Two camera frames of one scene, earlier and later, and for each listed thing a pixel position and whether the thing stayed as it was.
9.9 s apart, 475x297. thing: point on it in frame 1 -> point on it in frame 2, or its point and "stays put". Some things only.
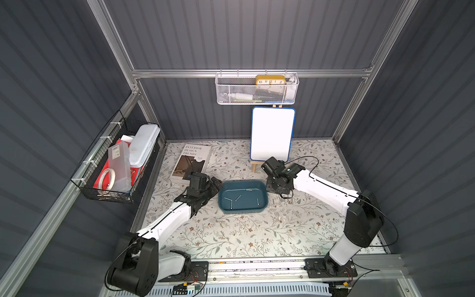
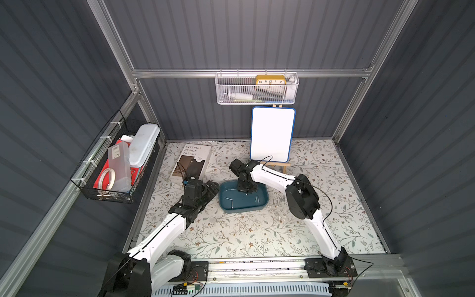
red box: (135, 173) stays put
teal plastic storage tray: (243, 196) stays put
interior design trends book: (189, 154) stays put
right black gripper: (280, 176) -> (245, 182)
